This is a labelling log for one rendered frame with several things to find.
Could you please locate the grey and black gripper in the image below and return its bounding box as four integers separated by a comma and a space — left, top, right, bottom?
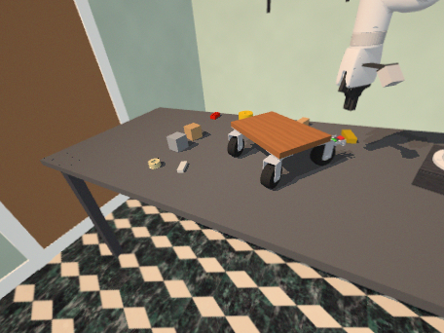
336, 44, 384, 111

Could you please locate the tan roll of masking tape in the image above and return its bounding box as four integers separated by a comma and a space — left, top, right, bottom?
148, 159, 161, 169

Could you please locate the brown wooden dolly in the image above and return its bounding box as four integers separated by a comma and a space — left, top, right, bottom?
227, 111, 346, 189

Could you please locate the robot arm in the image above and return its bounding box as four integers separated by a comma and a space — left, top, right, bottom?
350, 0, 444, 170

